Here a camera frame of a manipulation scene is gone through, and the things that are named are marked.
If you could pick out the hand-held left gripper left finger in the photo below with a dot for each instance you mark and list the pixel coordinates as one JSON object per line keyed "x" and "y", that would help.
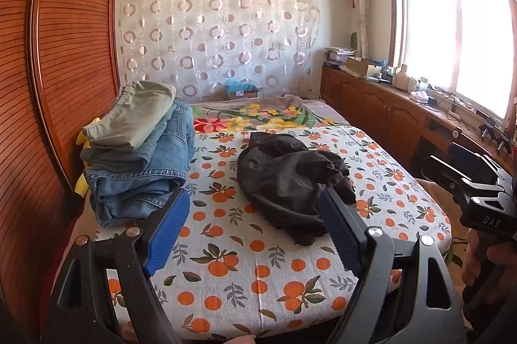
{"x": 167, "y": 231}

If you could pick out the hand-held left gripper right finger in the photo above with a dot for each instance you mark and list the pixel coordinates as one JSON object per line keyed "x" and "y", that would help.
{"x": 339, "y": 231}

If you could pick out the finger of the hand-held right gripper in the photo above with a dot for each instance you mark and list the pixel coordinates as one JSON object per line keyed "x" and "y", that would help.
{"x": 470, "y": 158}
{"x": 442, "y": 174}

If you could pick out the black pants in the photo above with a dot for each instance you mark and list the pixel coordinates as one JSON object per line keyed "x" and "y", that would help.
{"x": 291, "y": 182}

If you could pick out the khaki pants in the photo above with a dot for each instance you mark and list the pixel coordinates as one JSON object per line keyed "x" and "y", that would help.
{"x": 133, "y": 117}

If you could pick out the person's right hand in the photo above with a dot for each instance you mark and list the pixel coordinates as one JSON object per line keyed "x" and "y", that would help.
{"x": 473, "y": 259}

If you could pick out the small black tripod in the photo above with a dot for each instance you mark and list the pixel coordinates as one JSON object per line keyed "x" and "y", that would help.
{"x": 505, "y": 142}
{"x": 488, "y": 127}

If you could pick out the blue jeans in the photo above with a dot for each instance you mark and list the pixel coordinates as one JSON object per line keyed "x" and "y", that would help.
{"x": 137, "y": 178}

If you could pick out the white tissue box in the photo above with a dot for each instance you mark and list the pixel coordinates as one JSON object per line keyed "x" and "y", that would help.
{"x": 419, "y": 97}

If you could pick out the orange print bed sheet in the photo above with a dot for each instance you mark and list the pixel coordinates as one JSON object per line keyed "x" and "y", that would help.
{"x": 258, "y": 279}

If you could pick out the wooden cabinet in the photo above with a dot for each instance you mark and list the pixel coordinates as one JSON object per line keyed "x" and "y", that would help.
{"x": 375, "y": 105}

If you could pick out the white jug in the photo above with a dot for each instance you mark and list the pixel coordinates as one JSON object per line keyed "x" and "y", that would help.
{"x": 401, "y": 79}

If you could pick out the yellow cloth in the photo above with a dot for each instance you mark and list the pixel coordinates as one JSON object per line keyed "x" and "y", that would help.
{"x": 83, "y": 138}

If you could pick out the window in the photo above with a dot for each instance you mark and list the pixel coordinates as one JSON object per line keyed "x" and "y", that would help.
{"x": 456, "y": 33}

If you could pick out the open cardboard box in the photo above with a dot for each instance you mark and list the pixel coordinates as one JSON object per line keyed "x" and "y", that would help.
{"x": 361, "y": 67}

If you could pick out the floral blanket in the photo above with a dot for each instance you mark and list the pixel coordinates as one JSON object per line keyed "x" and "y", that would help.
{"x": 258, "y": 117}

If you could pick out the stack of papers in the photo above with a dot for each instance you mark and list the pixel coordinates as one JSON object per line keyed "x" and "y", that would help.
{"x": 339, "y": 56}

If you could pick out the cardboard box with blue cloth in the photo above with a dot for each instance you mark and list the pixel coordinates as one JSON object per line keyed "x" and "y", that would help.
{"x": 241, "y": 89}

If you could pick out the wooden slatted wardrobe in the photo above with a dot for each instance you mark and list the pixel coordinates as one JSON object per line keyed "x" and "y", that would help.
{"x": 60, "y": 65}

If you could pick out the circle pattern sheer curtain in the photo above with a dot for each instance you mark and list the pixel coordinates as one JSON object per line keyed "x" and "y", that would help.
{"x": 218, "y": 33}

